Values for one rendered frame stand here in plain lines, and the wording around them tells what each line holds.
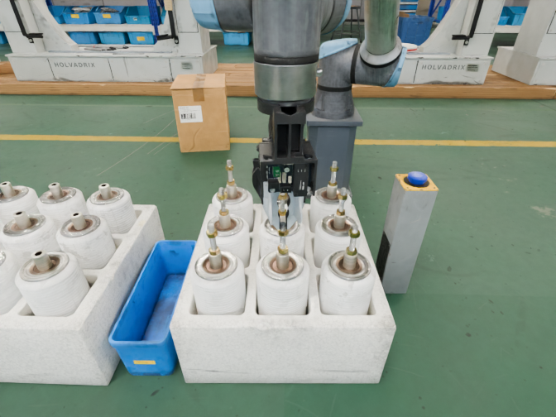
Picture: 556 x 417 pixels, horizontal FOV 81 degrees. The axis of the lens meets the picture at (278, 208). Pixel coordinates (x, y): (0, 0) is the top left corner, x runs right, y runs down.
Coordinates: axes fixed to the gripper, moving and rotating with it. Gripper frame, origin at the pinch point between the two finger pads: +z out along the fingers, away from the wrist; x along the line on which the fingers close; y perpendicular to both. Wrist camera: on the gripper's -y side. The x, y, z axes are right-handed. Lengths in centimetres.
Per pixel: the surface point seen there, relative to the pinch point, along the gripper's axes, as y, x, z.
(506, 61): -227, 203, 16
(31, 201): -28, -58, 11
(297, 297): 4.8, 2.3, 13.4
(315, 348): 8.7, 5.4, 22.8
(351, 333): 9.2, 11.2, 18.5
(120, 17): -504, -182, 0
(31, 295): 2.0, -42.7, 12.1
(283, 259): 1.6, 0.0, 7.3
